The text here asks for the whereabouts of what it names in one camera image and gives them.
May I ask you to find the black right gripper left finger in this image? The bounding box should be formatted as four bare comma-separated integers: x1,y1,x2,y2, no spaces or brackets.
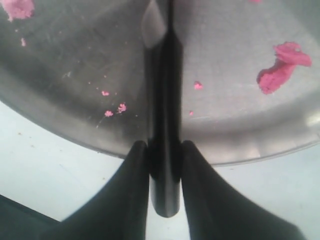
39,141,149,240

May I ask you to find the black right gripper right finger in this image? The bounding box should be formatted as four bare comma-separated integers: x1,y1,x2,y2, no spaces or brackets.
181,140,305,240

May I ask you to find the black serrated knife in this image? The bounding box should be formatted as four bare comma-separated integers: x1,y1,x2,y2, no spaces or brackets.
141,0,183,218

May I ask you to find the small pink crumb centre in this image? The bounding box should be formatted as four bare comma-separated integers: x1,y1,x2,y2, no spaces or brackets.
193,81,203,90

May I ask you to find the round steel plate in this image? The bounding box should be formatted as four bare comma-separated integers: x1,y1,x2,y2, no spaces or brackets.
0,0,320,165

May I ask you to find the pink crumb near knife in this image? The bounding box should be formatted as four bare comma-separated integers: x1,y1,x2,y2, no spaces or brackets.
257,41,312,95

